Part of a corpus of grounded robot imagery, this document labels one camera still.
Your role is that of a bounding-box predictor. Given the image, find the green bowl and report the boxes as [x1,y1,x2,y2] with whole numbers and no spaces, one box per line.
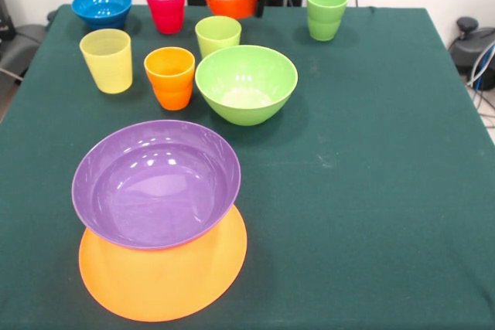
[194,44,299,127]

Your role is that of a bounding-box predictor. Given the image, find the purple bowl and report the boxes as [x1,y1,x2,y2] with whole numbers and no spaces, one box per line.
[71,119,242,250]

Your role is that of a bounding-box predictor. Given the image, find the large orange bowl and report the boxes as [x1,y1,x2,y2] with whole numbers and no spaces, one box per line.
[78,204,248,323]

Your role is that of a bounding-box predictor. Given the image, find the lime cup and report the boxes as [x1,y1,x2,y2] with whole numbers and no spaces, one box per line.
[194,15,243,60]

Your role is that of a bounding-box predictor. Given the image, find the green cup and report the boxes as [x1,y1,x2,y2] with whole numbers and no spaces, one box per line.
[306,0,350,42]

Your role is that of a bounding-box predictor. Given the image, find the pink cup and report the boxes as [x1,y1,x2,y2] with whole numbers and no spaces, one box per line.
[144,0,187,35]

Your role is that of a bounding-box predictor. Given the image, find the orange cup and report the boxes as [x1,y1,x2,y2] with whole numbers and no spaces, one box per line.
[143,46,196,111]

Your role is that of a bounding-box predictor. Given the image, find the blue bowl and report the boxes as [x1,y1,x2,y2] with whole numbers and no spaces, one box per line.
[71,0,133,31]

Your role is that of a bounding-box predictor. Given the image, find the yellow cup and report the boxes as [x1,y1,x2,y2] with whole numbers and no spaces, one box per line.
[79,28,134,95]

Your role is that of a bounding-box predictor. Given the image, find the dark green tablecloth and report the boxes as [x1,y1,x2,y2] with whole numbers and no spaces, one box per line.
[0,3,495,330]

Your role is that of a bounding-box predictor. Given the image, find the black equipment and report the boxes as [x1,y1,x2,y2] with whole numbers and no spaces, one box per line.
[0,0,16,41]

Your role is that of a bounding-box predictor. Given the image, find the tangled floor cables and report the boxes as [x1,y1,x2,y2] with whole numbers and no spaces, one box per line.
[466,42,495,128]

